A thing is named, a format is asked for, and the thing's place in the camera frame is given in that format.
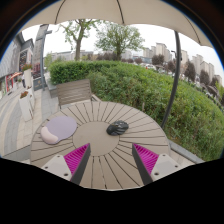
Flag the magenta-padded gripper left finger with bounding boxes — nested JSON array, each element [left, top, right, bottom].
[[41, 143, 92, 186]]

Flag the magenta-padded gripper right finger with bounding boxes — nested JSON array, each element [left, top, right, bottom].
[[131, 143, 183, 186]]

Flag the black computer mouse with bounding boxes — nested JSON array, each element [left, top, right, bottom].
[[106, 120, 130, 137]]

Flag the lilac mouse pad with wrist rest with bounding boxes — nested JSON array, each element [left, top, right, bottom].
[[40, 115, 78, 146]]

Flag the green hedge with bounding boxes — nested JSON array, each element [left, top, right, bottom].
[[48, 60, 224, 162]]

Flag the grey slatted outdoor chair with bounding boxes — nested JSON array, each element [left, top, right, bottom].
[[55, 78, 101, 110]]

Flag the white planter with orange flowers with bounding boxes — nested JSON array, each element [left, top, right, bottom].
[[18, 90, 36, 122]]

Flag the dark curved parasol pole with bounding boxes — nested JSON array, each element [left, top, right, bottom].
[[160, 30, 182, 130]]

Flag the white planter with red flowers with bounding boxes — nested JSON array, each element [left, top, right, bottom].
[[21, 63, 35, 90]]

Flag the tall grey sign pillar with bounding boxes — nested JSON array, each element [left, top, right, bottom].
[[31, 23, 54, 91]]

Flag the distant apartment blocks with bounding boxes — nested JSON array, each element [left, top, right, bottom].
[[142, 42, 224, 86]]

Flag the grey shopfront building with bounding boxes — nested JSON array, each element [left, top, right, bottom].
[[0, 31, 35, 101]]

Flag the bare-trunked tall tree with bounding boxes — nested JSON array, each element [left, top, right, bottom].
[[59, 18, 101, 62]]

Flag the round-crowned leafy tree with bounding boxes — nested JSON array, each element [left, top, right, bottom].
[[94, 21, 145, 62]]

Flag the beige parasol canopy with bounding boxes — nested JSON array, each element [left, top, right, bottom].
[[20, 0, 214, 48]]

